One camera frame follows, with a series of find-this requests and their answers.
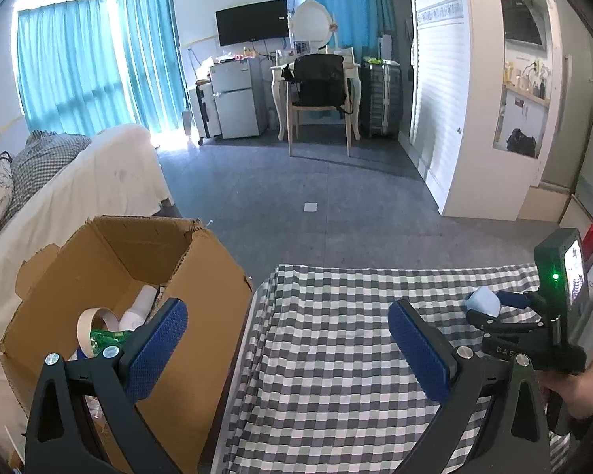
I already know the small white suitcase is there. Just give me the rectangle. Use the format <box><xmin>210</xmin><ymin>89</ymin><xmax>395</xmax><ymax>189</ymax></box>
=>
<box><xmin>188</xmin><ymin>80</ymin><xmax>218</xmax><ymax>146</ymax></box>

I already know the beige masking tape roll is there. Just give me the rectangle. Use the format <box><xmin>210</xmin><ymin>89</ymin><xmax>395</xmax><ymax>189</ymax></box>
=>
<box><xmin>76</xmin><ymin>307</ymin><xmax>122</xmax><ymax>356</ymax></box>

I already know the white vanity table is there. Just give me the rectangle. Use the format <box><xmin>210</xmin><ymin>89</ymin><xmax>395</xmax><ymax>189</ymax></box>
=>
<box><xmin>269</xmin><ymin>47</ymin><xmax>363</xmax><ymax>144</ymax></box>

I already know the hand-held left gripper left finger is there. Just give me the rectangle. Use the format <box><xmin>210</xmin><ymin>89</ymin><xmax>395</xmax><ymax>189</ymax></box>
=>
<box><xmin>24</xmin><ymin>299</ymin><xmax>189</xmax><ymax>474</ymax></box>

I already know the grey patterned blanket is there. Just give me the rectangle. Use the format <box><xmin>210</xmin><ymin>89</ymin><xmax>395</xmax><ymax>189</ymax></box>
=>
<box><xmin>10</xmin><ymin>131</ymin><xmax>92</xmax><ymax>218</ymax></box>

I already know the black television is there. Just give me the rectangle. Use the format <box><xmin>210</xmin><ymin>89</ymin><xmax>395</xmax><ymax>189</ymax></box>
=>
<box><xmin>215</xmin><ymin>0</ymin><xmax>288</xmax><ymax>47</ymax></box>

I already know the small silver fridge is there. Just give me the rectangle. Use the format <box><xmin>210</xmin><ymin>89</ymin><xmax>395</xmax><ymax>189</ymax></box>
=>
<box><xmin>208</xmin><ymin>56</ymin><xmax>269</xmax><ymax>140</ymax></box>

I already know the brown cardboard box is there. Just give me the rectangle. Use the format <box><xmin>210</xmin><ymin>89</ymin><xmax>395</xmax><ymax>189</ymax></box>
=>
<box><xmin>0</xmin><ymin>214</ymin><xmax>254</xmax><ymax>474</ymax></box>

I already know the grey ribbed suitcase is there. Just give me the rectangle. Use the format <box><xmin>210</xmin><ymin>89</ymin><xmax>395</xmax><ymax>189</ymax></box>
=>
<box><xmin>361</xmin><ymin>58</ymin><xmax>403</xmax><ymax>139</ymax></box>

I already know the narrow teal curtain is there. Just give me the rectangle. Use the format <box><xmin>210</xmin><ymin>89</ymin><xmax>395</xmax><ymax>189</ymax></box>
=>
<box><xmin>116</xmin><ymin>0</ymin><xmax>189</xmax><ymax>136</ymax></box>

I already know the white bottle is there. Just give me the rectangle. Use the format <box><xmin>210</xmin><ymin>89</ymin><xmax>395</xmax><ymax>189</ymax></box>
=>
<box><xmin>119</xmin><ymin>284</ymin><xmax>160</xmax><ymax>331</ymax></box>

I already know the black range hood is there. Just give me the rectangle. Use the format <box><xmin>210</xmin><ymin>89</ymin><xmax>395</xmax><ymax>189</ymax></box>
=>
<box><xmin>501</xmin><ymin>0</ymin><xmax>544</xmax><ymax>50</ymax></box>

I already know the wide teal curtain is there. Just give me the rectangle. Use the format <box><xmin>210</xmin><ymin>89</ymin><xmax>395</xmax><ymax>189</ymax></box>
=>
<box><xmin>16</xmin><ymin>0</ymin><xmax>134</xmax><ymax>134</ymax></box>

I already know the person's right hand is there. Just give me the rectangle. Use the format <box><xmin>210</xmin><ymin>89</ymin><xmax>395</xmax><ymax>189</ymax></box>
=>
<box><xmin>538</xmin><ymin>355</ymin><xmax>593</xmax><ymax>420</ymax></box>

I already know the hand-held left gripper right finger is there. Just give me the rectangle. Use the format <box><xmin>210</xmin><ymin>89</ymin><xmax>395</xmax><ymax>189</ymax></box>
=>
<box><xmin>388</xmin><ymin>299</ymin><xmax>551</xmax><ymax>474</ymax></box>

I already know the grey white checkered cloth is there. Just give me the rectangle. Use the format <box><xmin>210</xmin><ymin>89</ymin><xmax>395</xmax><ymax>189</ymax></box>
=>
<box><xmin>212</xmin><ymin>263</ymin><xmax>579</xmax><ymax>474</ymax></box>

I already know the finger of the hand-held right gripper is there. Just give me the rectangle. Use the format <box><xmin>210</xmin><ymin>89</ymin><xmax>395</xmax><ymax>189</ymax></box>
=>
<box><xmin>467</xmin><ymin>308</ymin><xmax>554</xmax><ymax>341</ymax></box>
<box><xmin>494</xmin><ymin>290</ymin><xmax>544</xmax><ymax>313</ymax></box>

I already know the blue and white packet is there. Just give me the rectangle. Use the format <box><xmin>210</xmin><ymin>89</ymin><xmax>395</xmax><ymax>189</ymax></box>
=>
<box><xmin>466</xmin><ymin>286</ymin><xmax>502</xmax><ymax>318</ymax></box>

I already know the teal curtain beside wardrobe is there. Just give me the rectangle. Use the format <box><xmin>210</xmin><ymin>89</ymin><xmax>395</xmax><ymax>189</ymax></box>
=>
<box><xmin>300</xmin><ymin>0</ymin><xmax>398</xmax><ymax>53</ymax></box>

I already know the wooden chair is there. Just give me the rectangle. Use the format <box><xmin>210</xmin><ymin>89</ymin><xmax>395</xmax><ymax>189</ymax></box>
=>
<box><xmin>287</xmin><ymin>54</ymin><xmax>353</xmax><ymax>158</ymax></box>

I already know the green packet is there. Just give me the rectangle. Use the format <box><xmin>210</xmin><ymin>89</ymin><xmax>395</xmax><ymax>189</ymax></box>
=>
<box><xmin>90</xmin><ymin>328</ymin><xmax>134</xmax><ymax>356</ymax></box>

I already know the bed with white cover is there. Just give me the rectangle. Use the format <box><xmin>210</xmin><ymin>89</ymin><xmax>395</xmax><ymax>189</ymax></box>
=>
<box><xmin>0</xmin><ymin>123</ymin><xmax>176</xmax><ymax>455</ymax></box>

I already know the round white mirror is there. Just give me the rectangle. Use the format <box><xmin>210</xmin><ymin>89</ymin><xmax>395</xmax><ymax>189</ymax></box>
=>
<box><xmin>289</xmin><ymin>0</ymin><xmax>336</xmax><ymax>55</ymax></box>

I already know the black plastic bag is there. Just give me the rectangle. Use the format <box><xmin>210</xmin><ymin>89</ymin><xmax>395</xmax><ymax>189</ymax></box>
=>
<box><xmin>505</xmin><ymin>128</ymin><xmax>539</xmax><ymax>159</ymax></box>

